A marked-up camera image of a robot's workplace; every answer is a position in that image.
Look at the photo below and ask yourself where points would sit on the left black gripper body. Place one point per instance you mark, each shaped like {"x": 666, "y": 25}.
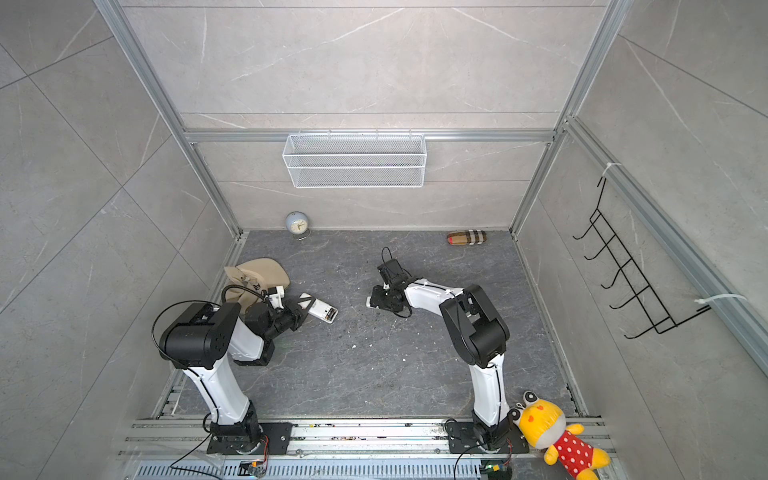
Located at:
{"x": 285, "y": 320}

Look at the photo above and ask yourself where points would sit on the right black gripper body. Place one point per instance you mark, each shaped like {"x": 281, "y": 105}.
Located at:
{"x": 384, "y": 298}

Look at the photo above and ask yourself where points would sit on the white remote control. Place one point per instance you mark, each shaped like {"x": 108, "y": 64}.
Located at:
{"x": 318, "y": 308}

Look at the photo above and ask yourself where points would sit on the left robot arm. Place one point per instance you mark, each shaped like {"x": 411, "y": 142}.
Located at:
{"x": 206, "y": 338}

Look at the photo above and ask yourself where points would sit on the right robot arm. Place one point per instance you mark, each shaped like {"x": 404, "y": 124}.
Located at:
{"x": 476, "y": 330}

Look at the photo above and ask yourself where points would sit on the beige cap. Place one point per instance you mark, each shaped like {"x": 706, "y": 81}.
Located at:
{"x": 259, "y": 275}

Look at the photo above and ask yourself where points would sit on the plaid striped slipper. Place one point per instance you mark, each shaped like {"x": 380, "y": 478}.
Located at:
{"x": 467, "y": 237}

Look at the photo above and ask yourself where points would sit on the small round grey clock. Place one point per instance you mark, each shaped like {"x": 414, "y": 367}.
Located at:
{"x": 297, "y": 223}

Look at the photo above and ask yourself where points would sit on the yellow plush toy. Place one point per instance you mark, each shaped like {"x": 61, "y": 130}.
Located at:
{"x": 544, "y": 426}

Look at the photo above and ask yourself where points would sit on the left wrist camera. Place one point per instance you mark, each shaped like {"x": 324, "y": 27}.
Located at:
{"x": 275, "y": 296}

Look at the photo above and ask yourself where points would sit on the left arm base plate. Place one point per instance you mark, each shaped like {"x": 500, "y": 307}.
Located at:
{"x": 244, "y": 439}

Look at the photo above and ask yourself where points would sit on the white wire mesh basket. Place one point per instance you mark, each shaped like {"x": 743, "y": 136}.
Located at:
{"x": 355, "y": 160}

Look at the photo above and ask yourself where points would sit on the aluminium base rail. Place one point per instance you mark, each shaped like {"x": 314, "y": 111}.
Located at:
{"x": 396, "y": 448}

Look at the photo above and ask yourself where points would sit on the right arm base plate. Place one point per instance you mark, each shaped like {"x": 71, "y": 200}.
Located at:
{"x": 475, "y": 437}

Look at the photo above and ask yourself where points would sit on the black wall hook rack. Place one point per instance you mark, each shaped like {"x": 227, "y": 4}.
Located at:
{"x": 628, "y": 270}

